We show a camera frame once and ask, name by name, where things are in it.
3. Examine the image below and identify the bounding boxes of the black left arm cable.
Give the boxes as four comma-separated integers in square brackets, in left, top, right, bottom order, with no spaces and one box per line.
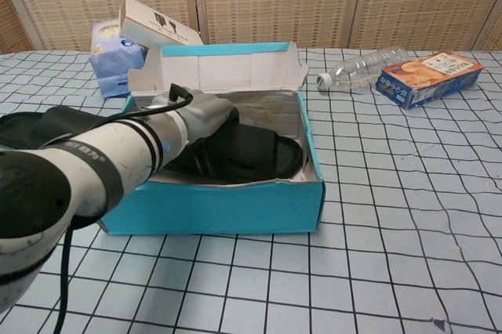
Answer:
[54,82,195,334]

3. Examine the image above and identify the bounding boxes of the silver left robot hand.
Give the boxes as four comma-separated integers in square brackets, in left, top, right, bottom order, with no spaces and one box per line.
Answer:
[151,89,240,151]

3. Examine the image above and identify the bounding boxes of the clear empty plastic bottle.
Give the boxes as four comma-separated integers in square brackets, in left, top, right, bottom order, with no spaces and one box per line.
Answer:
[315,46,409,94]

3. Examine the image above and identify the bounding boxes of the orange and blue snack box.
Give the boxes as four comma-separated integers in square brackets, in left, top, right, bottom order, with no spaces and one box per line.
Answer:
[375,50,484,110]

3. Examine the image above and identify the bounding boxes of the white printed cardboard box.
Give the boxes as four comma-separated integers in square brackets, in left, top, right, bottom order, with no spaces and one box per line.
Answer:
[118,0,205,49]

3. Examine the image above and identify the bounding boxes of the black slide sandal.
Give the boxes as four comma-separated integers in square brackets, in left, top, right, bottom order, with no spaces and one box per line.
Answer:
[0,107,122,153]
[162,108,305,185]

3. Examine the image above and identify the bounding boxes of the blue tissue pack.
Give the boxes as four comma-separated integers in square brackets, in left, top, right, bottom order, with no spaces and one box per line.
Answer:
[89,19,147,99]

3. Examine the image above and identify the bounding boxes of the teal cardboard shoe box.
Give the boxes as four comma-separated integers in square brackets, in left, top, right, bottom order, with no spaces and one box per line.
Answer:
[97,40,326,236]

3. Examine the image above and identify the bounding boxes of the light blue checkered tablecloth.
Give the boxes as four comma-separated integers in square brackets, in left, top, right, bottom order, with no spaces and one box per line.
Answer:
[0,48,502,334]

